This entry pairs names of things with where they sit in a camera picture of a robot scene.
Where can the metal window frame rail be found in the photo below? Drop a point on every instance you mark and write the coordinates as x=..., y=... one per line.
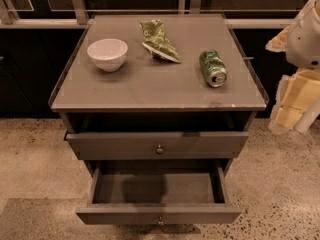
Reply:
x=240, y=14

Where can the grey drawer cabinet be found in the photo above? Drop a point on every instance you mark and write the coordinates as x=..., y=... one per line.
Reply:
x=149, y=95

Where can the grey top drawer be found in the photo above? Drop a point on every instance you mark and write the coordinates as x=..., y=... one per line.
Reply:
x=157, y=145

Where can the green soda can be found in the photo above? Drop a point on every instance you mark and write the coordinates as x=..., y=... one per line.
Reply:
x=213, y=68

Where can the green crumpled chip bag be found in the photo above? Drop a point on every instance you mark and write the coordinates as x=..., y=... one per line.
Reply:
x=157, y=42

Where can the white ceramic bowl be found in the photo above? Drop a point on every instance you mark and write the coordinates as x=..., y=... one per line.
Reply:
x=108, y=54

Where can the white cylindrical post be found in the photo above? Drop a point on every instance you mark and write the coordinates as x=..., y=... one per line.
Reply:
x=308, y=117

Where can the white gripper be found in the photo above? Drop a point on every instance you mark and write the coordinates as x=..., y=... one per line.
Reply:
x=305, y=44

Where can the grey drawer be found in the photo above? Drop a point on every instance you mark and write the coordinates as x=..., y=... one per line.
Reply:
x=157, y=145
x=158, y=192

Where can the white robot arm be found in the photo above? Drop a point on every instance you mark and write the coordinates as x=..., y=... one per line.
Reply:
x=303, y=39

